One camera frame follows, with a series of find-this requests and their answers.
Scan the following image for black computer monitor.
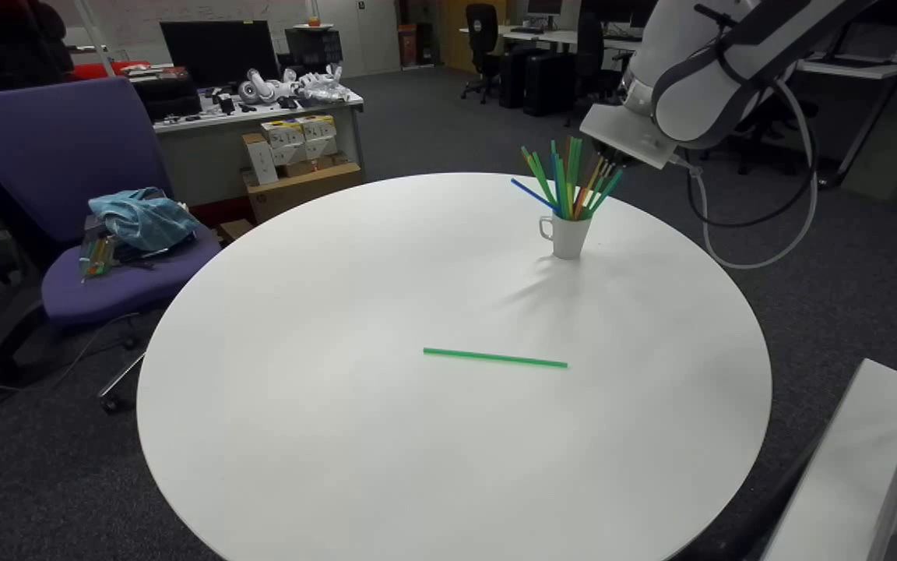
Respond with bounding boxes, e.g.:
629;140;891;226
160;17;281;88

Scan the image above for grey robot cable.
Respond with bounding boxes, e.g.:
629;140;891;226
694;77;825;274

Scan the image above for grey office desk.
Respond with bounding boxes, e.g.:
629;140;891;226
149;88;366;210

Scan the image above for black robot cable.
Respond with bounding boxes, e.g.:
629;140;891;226
682;151;820;232

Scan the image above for small dark monitor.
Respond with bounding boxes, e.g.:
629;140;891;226
283;23;345;73

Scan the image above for green plastic straw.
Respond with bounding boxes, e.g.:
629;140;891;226
419;347;574;375
564;130;584;219
516;143;567;219

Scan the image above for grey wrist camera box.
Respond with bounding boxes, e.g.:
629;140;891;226
580;99;682;170

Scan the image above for white side table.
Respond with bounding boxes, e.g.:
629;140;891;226
762;356;897;561

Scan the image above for orange plastic straw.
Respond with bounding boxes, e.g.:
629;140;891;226
570;156;610;220

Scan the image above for teal plastic straw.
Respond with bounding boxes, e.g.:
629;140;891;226
581;161;629;220
544;138;574;219

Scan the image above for white plastic bags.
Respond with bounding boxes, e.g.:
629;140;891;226
240;63;353;106

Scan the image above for white background desk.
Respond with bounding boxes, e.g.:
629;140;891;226
498;22;644;57

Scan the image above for beige paper bag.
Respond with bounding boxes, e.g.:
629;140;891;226
301;112;341;164
258;119;310;177

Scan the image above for black office chair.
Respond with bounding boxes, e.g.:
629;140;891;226
462;0;511;101

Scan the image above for blue plastic straw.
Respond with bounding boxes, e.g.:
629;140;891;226
508;173;561;214

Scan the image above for tan patterned pouch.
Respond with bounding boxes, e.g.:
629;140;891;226
78;229;117;280

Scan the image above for teal crumpled cloth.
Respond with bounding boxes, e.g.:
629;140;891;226
82;182;202;265

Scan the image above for purple office chair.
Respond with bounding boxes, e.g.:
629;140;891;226
0;73;225;415

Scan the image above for white ceramic cup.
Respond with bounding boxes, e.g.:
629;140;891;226
535;208;594;262

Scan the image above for wooden crate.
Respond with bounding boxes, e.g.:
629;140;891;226
243;160;366;224

